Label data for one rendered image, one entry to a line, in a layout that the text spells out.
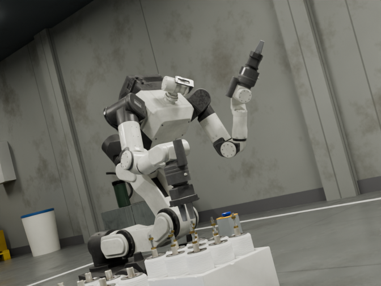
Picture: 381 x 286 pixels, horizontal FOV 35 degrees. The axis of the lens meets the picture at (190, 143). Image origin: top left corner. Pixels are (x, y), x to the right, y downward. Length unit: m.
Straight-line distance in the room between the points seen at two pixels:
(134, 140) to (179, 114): 0.32
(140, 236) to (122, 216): 3.22
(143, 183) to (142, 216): 3.28
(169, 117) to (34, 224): 5.89
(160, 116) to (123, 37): 4.68
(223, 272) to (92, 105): 5.79
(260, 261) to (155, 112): 0.78
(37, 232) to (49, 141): 1.29
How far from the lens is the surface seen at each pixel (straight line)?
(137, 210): 6.06
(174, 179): 2.19
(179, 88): 2.67
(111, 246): 3.06
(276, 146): 5.89
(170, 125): 2.70
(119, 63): 7.35
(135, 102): 2.58
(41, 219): 8.40
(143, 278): 2.02
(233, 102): 2.85
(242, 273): 2.30
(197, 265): 2.21
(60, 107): 8.23
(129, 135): 2.49
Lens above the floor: 0.52
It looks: 3 degrees up
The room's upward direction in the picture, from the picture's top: 14 degrees counter-clockwise
